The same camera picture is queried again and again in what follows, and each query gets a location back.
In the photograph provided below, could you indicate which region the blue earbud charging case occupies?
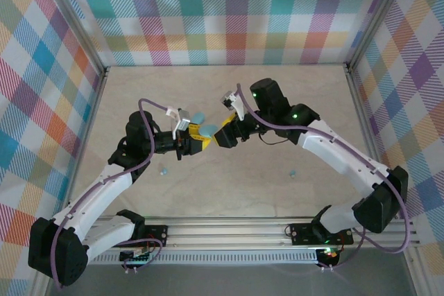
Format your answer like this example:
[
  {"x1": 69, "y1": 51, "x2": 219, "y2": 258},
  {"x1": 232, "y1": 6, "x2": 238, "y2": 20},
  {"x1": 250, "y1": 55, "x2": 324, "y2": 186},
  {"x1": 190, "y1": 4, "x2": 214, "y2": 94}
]
[{"x1": 191, "y1": 112, "x2": 219, "y2": 139}]

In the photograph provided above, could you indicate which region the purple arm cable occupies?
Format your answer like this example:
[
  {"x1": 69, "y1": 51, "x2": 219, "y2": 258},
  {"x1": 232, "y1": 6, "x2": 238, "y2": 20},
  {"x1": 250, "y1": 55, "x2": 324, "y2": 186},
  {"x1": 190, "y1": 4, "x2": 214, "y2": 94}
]
[
  {"x1": 234, "y1": 82, "x2": 414, "y2": 273},
  {"x1": 50, "y1": 97, "x2": 174, "y2": 290}
]

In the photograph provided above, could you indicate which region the aluminium frame side rail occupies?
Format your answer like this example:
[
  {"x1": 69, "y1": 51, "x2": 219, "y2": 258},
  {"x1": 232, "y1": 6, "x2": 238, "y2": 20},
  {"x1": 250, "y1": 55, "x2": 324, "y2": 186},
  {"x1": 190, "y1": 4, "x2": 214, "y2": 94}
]
[
  {"x1": 33, "y1": 67, "x2": 111, "y2": 296},
  {"x1": 343, "y1": 63, "x2": 429, "y2": 296}
]

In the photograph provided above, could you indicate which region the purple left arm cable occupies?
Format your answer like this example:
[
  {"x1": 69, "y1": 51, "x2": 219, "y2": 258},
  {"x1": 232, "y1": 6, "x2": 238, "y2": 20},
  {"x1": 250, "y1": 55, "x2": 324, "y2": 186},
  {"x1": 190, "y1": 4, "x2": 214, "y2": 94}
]
[{"x1": 50, "y1": 97, "x2": 174, "y2": 290}]

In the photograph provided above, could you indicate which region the aluminium frame post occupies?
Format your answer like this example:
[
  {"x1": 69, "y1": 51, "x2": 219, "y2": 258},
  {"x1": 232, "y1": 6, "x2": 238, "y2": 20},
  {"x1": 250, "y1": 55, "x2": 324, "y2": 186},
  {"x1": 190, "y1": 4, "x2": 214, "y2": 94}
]
[
  {"x1": 345, "y1": 0, "x2": 416, "y2": 72},
  {"x1": 37, "y1": 0, "x2": 107, "y2": 79}
]

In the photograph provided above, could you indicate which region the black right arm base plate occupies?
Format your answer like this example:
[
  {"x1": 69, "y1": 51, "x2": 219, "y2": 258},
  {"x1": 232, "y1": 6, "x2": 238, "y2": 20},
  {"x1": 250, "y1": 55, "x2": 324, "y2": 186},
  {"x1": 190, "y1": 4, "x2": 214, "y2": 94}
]
[{"x1": 289, "y1": 222, "x2": 355, "y2": 246}]

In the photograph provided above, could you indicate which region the black controller board with lights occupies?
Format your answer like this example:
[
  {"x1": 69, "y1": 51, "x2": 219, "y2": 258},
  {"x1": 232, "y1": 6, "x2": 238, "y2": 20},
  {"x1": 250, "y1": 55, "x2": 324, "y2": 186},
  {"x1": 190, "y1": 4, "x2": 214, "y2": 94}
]
[{"x1": 316, "y1": 247, "x2": 343, "y2": 268}]

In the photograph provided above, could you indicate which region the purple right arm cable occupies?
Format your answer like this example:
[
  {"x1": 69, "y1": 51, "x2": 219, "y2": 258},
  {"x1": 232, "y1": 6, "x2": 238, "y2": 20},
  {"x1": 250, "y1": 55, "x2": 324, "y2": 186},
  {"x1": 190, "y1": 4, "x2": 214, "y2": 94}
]
[{"x1": 234, "y1": 82, "x2": 414, "y2": 273}]

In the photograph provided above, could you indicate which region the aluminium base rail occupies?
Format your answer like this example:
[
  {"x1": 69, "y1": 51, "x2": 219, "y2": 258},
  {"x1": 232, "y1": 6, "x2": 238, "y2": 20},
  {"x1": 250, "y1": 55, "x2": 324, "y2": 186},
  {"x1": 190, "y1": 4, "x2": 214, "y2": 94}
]
[{"x1": 92, "y1": 216, "x2": 422, "y2": 249}]

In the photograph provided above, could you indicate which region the thin black cable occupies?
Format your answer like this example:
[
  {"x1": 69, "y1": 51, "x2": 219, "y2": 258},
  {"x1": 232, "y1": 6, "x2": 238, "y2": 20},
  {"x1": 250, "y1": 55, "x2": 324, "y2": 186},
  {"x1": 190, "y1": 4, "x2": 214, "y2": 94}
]
[{"x1": 259, "y1": 132, "x2": 289, "y2": 145}]

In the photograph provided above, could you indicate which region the green circuit board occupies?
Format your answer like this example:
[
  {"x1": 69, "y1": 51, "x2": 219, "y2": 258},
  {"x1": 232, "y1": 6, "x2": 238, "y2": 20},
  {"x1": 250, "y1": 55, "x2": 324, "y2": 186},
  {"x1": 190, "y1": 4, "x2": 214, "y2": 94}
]
[{"x1": 119, "y1": 247, "x2": 154, "y2": 264}]

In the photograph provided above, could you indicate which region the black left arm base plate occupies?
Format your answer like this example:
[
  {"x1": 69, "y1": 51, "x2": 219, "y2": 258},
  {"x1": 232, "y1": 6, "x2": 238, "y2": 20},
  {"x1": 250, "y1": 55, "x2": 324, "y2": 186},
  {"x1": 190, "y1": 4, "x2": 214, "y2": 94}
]
[{"x1": 144, "y1": 225, "x2": 169, "y2": 247}]

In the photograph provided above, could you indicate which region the slotted grey cable duct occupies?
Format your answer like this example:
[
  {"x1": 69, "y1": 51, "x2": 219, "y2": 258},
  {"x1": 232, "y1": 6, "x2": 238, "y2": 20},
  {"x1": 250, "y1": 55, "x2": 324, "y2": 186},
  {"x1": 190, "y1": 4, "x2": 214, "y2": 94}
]
[{"x1": 81, "y1": 249, "x2": 321, "y2": 266}]

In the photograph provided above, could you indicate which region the colourful plaid cloth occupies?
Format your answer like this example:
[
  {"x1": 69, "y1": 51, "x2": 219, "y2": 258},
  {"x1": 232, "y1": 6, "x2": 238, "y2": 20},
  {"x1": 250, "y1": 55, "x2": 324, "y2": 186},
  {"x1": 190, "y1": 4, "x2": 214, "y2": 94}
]
[
  {"x1": 0, "y1": 0, "x2": 105, "y2": 296},
  {"x1": 350, "y1": 0, "x2": 444, "y2": 296},
  {"x1": 51, "y1": 0, "x2": 398, "y2": 67}
]

